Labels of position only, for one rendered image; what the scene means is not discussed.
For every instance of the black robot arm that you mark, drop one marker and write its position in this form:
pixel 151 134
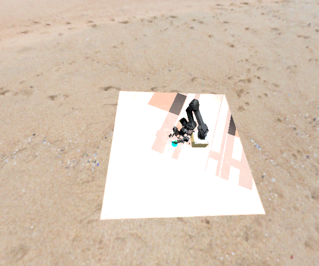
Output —
pixel 191 124

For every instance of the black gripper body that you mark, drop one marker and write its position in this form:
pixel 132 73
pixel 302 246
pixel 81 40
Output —
pixel 181 133

